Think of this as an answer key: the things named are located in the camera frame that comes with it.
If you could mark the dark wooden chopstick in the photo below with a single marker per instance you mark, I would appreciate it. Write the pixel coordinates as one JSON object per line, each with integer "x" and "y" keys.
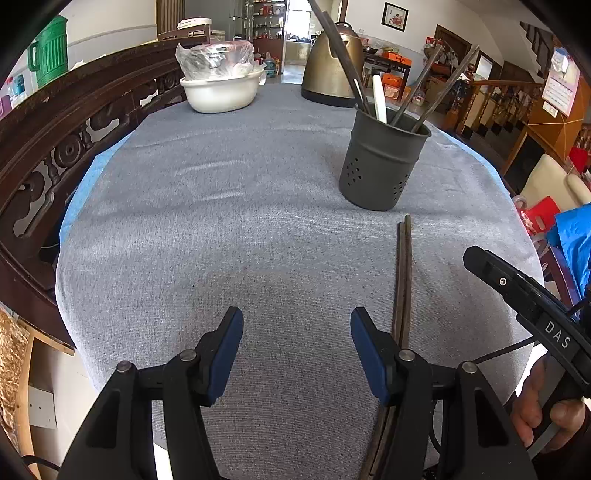
{"x": 446, "y": 87}
{"x": 336, "y": 44}
{"x": 397, "y": 286}
{"x": 406, "y": 286}
{"x": 347, "y": 50}
{"x": 418, "y": 83}

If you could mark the grey tablecloth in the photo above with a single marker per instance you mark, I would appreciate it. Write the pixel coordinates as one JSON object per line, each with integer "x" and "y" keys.
{"x": 231, "y": 207}

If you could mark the white container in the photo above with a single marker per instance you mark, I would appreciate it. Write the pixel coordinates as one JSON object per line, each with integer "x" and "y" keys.
{"x": 194, "y": 24}

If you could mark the person's right hand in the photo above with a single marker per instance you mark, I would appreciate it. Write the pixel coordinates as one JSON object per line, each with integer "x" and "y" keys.
{"x": 526, "y": 406}

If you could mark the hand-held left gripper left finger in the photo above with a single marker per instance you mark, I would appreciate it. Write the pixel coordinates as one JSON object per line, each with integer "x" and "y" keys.
{"x": 228, "y": 355}

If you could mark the dark grey utensil holder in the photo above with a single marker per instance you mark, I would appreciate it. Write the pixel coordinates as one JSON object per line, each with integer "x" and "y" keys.
{"x": 378, "y": 166}

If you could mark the gold electric kettle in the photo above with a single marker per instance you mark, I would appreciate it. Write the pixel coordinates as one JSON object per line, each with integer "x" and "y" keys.
{"x": 323, "y": 69}

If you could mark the carved wooden bench back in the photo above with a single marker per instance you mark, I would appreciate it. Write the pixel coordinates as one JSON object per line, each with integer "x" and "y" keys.
{"x": 27, "y": 138}

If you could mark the white wall outlet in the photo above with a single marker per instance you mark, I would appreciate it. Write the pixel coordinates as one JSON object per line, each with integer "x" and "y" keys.
{"x": 42, "y": 408}

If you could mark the white plastic bowl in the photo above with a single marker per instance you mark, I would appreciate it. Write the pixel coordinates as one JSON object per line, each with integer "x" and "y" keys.
{"x": 217, "y": 97}

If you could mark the green plastic jug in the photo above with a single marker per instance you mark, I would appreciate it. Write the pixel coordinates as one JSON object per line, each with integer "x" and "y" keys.
{"x": 51, "y": 50}

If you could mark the wall calendar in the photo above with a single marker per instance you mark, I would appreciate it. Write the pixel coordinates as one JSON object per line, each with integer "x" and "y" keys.
{"x": 561, "y": 78}

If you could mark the white plastic spoon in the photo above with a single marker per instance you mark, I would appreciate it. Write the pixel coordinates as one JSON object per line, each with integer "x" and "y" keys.
{"x": 360, "y": 94}
{"x": 379, "y": 99}

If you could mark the cream chair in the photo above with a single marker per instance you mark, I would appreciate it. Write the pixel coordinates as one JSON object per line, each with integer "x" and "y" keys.
{"x": 549, "y": 180}

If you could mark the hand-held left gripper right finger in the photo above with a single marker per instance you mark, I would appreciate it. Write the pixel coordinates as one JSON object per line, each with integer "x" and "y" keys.
{"x": 369, "y": 360}

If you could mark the framed wall picture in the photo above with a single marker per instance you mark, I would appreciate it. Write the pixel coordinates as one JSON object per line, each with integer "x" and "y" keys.
{"x": 395, "y": 16}

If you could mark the red plastic stool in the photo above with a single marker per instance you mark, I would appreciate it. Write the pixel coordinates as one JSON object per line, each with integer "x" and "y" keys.
{"x": 542, "y": 214}

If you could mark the wooden chair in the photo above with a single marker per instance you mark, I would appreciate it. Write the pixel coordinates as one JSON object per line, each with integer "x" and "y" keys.
{"x": 184, "y": 34}

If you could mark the plastic bottle blue label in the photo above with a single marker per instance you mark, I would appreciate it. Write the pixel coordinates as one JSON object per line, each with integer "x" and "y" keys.
{"x": 271, "y": 67}

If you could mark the clear plastic bag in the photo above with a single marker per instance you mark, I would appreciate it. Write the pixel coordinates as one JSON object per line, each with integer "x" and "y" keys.
{"x": 217, "y": 57}

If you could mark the blue cloth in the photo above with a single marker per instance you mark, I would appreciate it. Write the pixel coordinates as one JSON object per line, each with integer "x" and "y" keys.
{"x": 78, "y": 198}

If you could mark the wooden stair railing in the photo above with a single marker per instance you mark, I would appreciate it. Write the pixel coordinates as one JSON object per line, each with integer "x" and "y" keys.
{"x": 503, "y": 84}

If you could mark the blue plastic sheet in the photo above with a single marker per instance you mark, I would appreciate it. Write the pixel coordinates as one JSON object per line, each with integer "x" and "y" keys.
{"x": 572, "y": 240}

